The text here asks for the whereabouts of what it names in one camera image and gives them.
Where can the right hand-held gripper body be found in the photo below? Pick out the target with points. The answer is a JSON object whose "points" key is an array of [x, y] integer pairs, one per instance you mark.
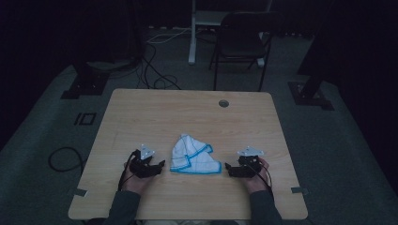
{"points": [[250, 165]]}

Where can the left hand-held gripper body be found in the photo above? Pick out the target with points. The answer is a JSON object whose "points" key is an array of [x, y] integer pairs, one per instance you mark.
{"points": [[140, 165]]}

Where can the white cloth with blue trim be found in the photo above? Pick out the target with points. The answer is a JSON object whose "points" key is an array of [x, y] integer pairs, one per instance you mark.
{"points": [[191, 157]]}

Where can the person's right hand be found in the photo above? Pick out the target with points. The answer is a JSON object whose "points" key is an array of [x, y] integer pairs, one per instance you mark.
{"points": [[256, 183]]}

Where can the person's left hand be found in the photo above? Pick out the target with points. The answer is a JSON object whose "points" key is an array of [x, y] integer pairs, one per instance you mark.
{"points": [[133, 184]]}

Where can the grey tape piece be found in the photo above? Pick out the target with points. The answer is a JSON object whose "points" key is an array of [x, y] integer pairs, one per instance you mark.
{"points": [[299, 190], [80, 192]]}

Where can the grey table grommet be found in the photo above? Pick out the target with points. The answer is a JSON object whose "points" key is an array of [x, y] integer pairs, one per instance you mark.
{"points": [[223, 103]]}

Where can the black metal stand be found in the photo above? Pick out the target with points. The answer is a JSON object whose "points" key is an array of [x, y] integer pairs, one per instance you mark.
{"points": [[87, 82], [309, 90]]}

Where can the black folding chair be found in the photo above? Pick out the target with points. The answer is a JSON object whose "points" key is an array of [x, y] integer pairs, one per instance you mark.
{"points": [[241, 43]]}

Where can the white desk frame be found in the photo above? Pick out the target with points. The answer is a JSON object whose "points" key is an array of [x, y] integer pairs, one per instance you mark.
{"points": [[192, 47]]}

